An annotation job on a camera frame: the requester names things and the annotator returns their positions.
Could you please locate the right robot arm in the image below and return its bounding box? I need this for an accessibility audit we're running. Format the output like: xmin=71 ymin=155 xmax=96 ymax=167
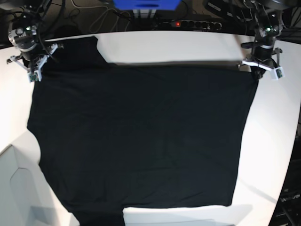
xmin=0 ymin=0 xmax=63 ymax=82

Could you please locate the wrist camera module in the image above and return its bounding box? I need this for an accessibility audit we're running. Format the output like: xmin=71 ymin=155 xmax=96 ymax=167
xmin=270 ymin=66 xmax=285 ymax=81
xmin=27 ymin=70 xmax=42 ymax=82

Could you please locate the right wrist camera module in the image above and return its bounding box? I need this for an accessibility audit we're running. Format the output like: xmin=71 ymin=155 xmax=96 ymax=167
xmin=27 ymin=70 xmax=42 ymax=82

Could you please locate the blue box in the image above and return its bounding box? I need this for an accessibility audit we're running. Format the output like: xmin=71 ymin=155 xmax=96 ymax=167
xmin=113 ymin=0 xmax=181 ymax=10

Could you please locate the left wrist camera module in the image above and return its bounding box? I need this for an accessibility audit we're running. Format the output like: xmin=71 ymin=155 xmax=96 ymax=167
xmin=270 ymin=66 xmax=285 ymax=81

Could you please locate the white power strip red switch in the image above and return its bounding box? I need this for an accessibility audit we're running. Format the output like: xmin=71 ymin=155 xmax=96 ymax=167
xmin=163 ymin=20 xmax=222 ymax=32

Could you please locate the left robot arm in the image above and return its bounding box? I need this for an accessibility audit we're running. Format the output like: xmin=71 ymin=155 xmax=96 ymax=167
xmin=238 ymin=0 xmax=285 ymax=81

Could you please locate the black T-shirt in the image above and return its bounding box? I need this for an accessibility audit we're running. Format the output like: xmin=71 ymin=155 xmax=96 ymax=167
xmin=27 ymin=37 xmax=258 ymax=226

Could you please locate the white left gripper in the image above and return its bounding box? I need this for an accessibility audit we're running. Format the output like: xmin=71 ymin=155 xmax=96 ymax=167
xmin=238 ymin=48 xmax=283 ymax=81

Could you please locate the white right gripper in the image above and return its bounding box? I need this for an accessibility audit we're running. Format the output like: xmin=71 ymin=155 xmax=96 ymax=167
xmin=6 ymin=43 xmax=63 ymax=73

